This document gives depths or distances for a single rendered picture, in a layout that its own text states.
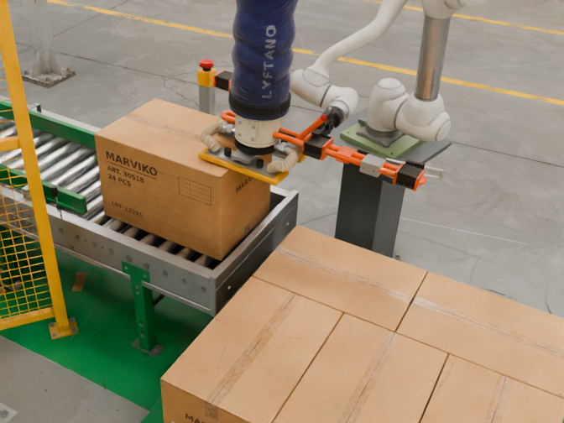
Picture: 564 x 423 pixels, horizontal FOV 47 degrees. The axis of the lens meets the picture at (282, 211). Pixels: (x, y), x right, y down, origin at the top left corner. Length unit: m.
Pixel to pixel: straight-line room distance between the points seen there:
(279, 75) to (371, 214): 1.15
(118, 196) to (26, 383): 0.88
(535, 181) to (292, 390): 2.84
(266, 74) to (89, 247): 1.11
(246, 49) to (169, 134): 0.61
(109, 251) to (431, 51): 1.54
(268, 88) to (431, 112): 0.85
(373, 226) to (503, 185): 1.46
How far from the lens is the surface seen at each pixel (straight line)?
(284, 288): 2.54
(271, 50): 2.24
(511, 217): 4.19
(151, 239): 2.78
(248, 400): 2.16
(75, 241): 2.91
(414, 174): 2.26
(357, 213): 3.27
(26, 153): 2.64
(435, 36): 2.73
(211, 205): 2.51
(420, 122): 2.89
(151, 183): 2.65
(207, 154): 2.48
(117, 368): 3.01
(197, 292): 2.59
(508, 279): 3.70
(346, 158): 2.31
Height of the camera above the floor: 2.23
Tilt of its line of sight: 35 degrees down
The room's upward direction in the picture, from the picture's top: 4 degrees clockwise
